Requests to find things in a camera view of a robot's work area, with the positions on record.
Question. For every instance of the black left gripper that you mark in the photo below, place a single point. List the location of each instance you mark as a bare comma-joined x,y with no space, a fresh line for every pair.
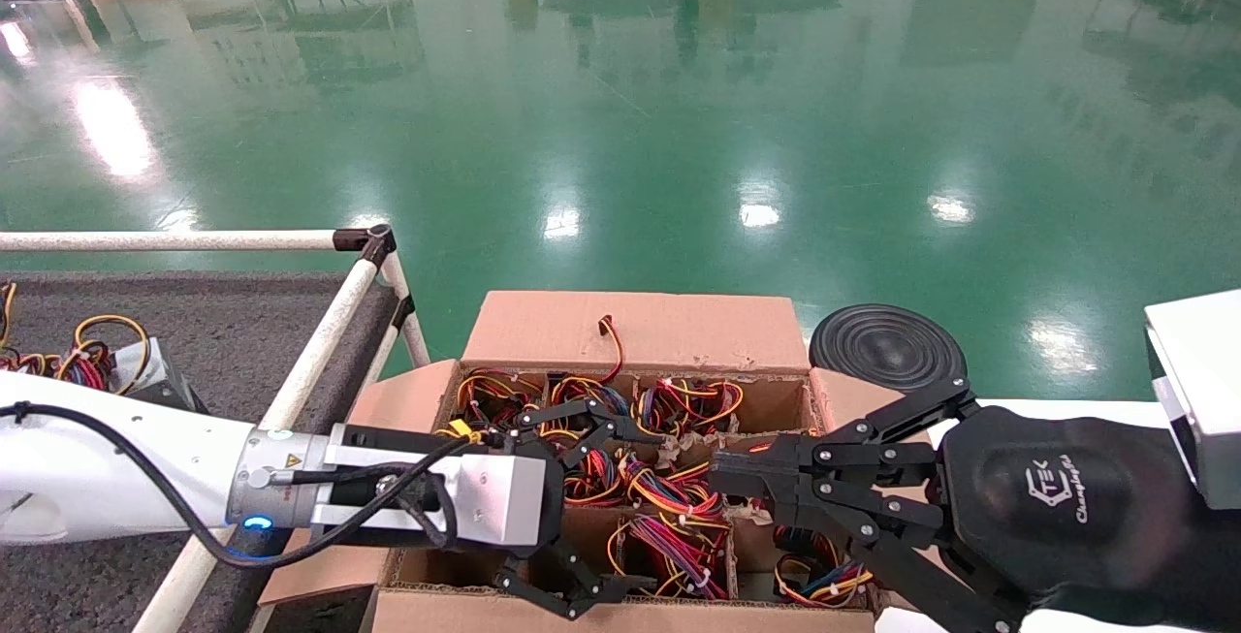
556,502

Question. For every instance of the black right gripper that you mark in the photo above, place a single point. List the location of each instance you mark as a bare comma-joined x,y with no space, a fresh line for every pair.
1057,507

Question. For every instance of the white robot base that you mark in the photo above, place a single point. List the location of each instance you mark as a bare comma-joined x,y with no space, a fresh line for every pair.
1066,410

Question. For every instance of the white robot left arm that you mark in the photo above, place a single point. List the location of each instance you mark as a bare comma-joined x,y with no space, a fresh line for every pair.
97,458

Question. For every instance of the brown cardboard divider box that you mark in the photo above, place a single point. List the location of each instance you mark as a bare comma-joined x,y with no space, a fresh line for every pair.
640,328

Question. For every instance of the black round stool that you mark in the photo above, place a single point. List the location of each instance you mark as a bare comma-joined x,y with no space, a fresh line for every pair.
882,342

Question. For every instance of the white pipe table leg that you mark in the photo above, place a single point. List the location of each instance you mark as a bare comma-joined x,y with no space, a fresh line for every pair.
419,347

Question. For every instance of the black pipe corner joint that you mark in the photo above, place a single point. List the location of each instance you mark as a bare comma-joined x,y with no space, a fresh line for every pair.
373,243

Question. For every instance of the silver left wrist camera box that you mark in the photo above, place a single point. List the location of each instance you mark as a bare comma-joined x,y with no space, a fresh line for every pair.
499,502

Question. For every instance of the white pipe rail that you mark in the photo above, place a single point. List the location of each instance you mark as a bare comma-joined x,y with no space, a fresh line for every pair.
145,241
385,357
310,362

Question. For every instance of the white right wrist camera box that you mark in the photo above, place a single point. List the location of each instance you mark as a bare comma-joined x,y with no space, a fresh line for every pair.
1202,371

